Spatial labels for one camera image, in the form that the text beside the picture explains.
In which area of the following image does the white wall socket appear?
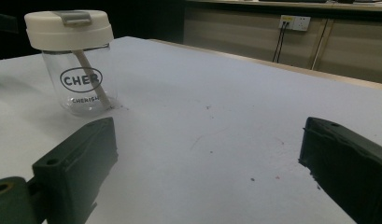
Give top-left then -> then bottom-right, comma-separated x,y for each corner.
278,14 -> 312,32

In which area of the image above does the clear glass cup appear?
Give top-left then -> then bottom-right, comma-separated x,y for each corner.
41,43 -> 119,118

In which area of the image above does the beige straw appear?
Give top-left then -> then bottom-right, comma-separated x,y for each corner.
73,49 -> 114,110

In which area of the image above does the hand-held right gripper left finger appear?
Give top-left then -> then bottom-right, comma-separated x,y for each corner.
32,117 -> 120,224

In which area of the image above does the white conduit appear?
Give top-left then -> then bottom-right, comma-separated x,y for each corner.
309,18 -> 331,71

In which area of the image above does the black cable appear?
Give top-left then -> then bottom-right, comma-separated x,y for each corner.
276,21 -> 290,63
271,21 -> 287,63

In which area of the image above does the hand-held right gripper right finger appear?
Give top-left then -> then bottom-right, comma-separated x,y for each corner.
298,117 -> 382,224

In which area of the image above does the white cup lid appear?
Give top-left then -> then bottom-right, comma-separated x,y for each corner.
23,9 -> 115,52

